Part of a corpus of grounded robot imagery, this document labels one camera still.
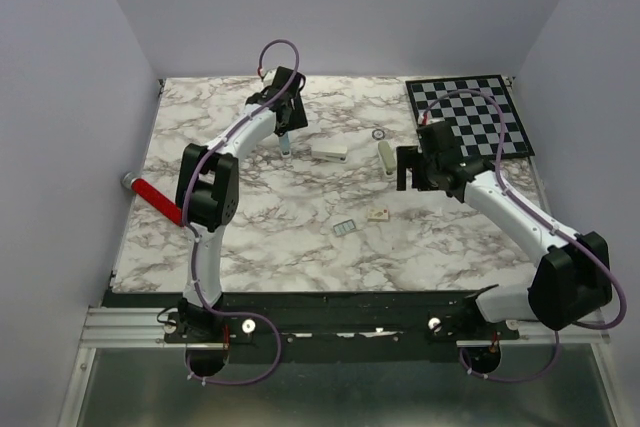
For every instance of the staple box sleeve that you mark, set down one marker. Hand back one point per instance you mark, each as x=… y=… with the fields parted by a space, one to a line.
x=378 y=215

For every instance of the black white checkerboard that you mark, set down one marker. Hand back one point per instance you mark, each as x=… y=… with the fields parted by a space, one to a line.
x=475 y=122

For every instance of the blue poker chip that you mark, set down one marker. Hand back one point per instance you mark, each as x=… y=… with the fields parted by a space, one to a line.
x=378 y=134

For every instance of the red handled tool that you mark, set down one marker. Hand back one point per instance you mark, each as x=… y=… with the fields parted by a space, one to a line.
x=153 y=197

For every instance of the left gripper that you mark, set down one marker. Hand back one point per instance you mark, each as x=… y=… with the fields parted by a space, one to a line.
x=296 y=119

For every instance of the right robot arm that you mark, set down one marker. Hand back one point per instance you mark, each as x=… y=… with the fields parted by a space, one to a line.
x=572 y=274

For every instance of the white stapler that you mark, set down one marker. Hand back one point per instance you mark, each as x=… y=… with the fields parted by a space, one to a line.
x=329 y=153

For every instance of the black mounting base plate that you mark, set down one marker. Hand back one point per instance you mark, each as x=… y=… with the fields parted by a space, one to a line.
x=320 y=327

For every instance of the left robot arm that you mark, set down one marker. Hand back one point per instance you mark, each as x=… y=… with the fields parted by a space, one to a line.
x=208 y=182

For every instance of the light blue stapler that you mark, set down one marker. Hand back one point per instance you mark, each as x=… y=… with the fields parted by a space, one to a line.
x=285 y=146

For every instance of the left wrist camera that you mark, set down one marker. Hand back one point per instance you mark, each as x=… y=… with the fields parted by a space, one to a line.
x=267 y=77

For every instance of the aluminium rail frame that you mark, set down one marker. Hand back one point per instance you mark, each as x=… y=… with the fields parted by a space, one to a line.
x=125 y=375

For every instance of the staple tray with staples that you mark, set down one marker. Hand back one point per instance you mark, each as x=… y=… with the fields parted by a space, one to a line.
x=344 y=228

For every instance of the beige green stapler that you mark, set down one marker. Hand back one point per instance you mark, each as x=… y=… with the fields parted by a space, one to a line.
x=387 y=158

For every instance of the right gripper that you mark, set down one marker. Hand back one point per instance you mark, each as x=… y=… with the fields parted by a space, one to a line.
x=410 y=156

